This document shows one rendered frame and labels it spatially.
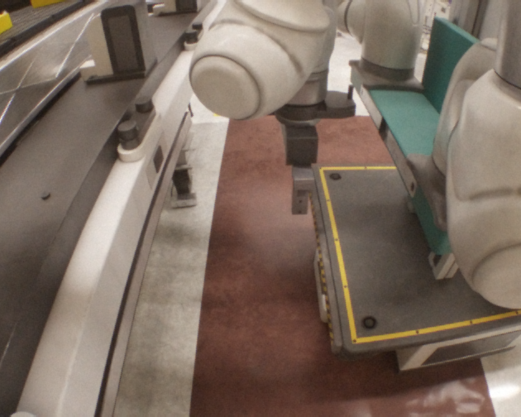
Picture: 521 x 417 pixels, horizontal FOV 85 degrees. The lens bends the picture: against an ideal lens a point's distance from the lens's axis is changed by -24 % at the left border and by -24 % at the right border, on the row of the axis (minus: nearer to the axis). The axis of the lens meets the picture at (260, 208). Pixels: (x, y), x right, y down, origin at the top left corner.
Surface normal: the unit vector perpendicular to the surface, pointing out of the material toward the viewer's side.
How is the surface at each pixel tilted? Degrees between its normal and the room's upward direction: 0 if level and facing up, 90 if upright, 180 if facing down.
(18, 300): 0
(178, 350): 0
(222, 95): 98
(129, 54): 90
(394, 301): 0
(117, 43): 90
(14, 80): 90
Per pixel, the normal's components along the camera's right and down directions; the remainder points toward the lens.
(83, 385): 1.00, 0.00
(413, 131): -0.03, -0.70
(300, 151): 0.03, 0.71
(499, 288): -0.36, 0.73
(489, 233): -0.92, 0.03
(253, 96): 0.40, 0.73
